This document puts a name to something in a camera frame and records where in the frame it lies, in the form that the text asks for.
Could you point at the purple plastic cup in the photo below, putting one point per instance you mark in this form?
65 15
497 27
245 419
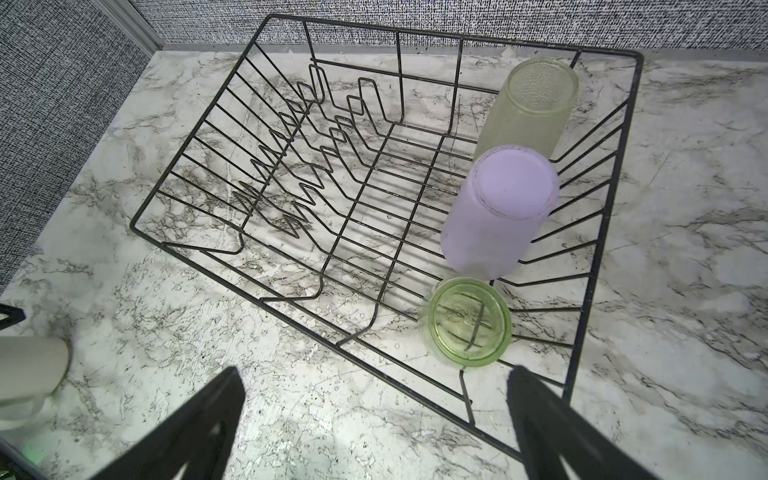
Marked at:
505 199

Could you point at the black wire dish rack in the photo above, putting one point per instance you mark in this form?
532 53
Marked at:
315 184

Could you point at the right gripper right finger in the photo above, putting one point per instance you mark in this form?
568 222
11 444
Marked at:
553 437

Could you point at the pale frosted tall cup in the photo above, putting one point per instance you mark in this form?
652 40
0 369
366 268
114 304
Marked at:
532 108

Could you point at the green transparent cup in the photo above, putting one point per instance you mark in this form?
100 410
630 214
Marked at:
465 322

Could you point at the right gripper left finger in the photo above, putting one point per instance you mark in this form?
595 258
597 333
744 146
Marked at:
195 442

